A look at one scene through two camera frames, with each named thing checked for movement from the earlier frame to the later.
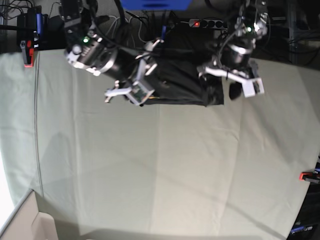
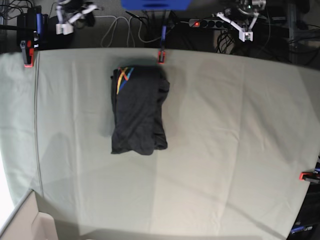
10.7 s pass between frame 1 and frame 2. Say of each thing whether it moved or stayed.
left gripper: moved
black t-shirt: moved
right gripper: moved
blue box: stayed
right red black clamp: stayed
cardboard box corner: stayed
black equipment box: stayed
